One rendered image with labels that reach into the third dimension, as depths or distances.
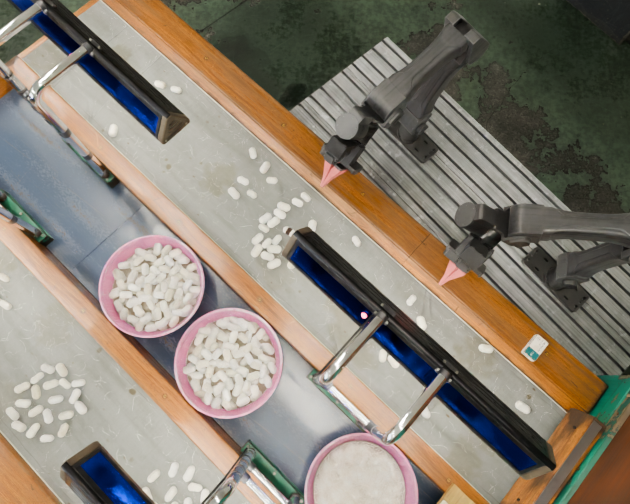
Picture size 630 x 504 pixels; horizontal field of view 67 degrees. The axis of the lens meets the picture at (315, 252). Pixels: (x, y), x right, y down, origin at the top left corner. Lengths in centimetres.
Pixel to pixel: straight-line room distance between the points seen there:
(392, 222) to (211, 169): 52
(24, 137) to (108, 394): 81
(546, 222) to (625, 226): 14
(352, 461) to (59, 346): 78
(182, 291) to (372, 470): 65
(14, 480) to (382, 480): 86
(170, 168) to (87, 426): 70
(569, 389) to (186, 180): 114
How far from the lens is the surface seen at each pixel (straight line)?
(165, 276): 132
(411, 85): 115
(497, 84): 259
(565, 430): 133
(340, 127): 110
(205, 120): 147
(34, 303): 143
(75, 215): 153
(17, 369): 143
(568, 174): 251
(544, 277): 150
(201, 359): 129
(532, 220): 109
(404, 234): 131
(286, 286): 127
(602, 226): 111
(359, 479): 128
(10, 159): 168
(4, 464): 141
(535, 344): 134
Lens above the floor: 199
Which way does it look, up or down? 75 degrees down
